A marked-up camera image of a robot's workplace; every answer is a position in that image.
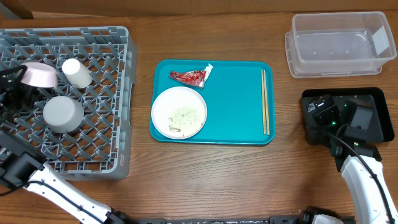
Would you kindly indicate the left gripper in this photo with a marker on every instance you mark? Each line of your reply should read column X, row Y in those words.
column 12, row 88

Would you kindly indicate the pink white bowl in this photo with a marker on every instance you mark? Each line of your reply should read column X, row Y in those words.
column 39, row 75

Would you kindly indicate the white cup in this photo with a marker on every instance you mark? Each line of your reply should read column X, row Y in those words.
column 76, row 73

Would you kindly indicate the grey green bowl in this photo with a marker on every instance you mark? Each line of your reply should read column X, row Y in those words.
column 63, row 114

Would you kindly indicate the red snack wrapper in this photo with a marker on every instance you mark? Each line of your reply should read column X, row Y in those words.
column 196, row 78

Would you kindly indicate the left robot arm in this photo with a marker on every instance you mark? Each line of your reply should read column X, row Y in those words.
column 27, row 168

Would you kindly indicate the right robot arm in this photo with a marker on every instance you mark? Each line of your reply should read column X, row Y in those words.
column 360, row 166

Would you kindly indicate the black rectangular tray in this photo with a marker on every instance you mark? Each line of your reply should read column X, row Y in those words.
column 381, row 102

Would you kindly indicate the cardboard backdrop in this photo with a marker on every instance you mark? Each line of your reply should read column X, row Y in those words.
column 31, row 9

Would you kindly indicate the clear plastic bin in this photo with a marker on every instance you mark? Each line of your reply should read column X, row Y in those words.
column 339, row 44

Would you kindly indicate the teal serving tray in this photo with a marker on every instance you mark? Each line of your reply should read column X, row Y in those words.
column 233, row 96

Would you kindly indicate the grey plastic dish rack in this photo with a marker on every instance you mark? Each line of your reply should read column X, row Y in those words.
column 100, row 147

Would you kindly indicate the pile of rice grains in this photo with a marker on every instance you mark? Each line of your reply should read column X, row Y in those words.
column 185, row 121

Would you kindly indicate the large white round plate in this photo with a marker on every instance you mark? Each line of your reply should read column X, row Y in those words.
column 171, row 99

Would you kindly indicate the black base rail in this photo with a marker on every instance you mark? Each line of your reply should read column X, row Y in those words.
column 285, row 219

